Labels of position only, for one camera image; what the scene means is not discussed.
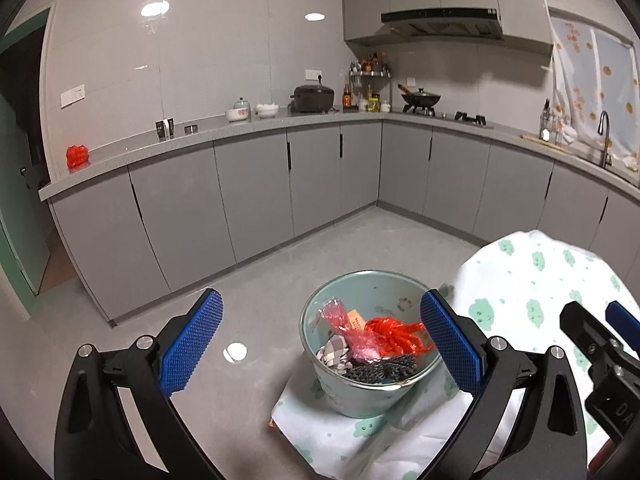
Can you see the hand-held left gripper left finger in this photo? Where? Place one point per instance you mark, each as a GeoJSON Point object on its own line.
{"type": "Point", "coordinates": [192, 340]}

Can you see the black foam net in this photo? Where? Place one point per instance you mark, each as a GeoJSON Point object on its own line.
{"type": "Point", "coordinates": [380, 370]}

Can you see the gas stove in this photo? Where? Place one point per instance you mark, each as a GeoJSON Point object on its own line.
{"type": "Point", "coordinates": [465, 117]}

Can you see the bowl with white contents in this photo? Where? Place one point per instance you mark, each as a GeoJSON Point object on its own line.
{"type": "Point", "coordinates": [267, 111]}

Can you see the red plastic bag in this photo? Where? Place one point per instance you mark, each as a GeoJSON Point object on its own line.
{"type": "Point", "coordinates": [77, 156]}

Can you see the black wok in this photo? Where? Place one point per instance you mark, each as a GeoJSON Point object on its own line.
{"type": "Point", "coordinates": [422, 97]}

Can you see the black range hood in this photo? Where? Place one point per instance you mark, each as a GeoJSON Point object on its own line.
{"type": "Point", "coordinates": [445, 22]}

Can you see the green door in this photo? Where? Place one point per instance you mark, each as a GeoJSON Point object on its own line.
{"type": "Point", "coordinates": [20, 240]}

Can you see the wooden cutting board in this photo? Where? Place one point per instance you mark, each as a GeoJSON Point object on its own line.
{"type": "Point", "coordinates": [547, 143]}

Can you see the small black container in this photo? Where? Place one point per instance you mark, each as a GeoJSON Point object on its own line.
{"type": "Point", "coordinates": [170, 127]}
{"type": "Point", "coordinates": [160, 129]}

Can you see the white curtain with orange print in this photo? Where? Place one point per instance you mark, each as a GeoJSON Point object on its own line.
{"type": "Point", "coordinates": [590, 75]}

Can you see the black rice cooker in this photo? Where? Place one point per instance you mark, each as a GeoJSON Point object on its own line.
{"type": "Point", "coordinates": [312, 100]}

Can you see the white wall switch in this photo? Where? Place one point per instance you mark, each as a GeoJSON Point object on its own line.
{"type": "Point", "coordinates": [72, 97]}

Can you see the wall outlet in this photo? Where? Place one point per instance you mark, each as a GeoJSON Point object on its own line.
{"type": "Point", "coordinates": [313, 76]}

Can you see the orange paper wrapper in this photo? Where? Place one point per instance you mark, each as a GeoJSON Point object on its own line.
{"type": "Point", "coordinates": [356, 321]}

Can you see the red foam net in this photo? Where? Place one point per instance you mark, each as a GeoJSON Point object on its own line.
{"type": "Point", "coordinates": [395, 335]}

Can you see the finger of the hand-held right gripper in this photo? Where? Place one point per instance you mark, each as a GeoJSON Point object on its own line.
{"type": "Point", "coordinates": [582, 330]}
{"type": "Point", "coordinates": [625, 327]}

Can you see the metal utensil rack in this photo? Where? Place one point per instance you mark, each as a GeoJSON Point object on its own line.
{"type": "Point", "coordinates": [552, 125]}

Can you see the spice rack with bottles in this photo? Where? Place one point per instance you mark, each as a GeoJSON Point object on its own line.
{"type": "Point", "coordinates": [372, 72]}

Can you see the pink translucent plastic bag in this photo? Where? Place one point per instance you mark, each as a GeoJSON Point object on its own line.
{"type": "Point", "coordinates": [364, 344]}
{"type": "Point", "coordinates": [334, 316]}

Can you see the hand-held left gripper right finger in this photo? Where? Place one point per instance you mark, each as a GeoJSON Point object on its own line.
{"type": "Point", "coordinates": [450, 340]}

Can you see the black kitchen faucet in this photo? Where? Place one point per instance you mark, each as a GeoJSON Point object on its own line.
{"type": "Point", "coordinates": [605, 145]}

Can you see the teal trash bin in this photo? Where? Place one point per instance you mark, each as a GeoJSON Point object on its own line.
{"type": "Point", "coordinates": [360, 395]}

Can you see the grey base cabinets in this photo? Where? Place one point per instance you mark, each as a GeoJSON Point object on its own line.
{"type": "Point", "coordinates": [250, 195]}

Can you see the patterned cloth rag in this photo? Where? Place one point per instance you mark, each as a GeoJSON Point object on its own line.
{"type": "Point", "coordinates": [332, 352]}

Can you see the dark sauce bottle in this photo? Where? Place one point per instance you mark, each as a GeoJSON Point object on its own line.
{"type": "Point", "coordinates": [347, 99]}

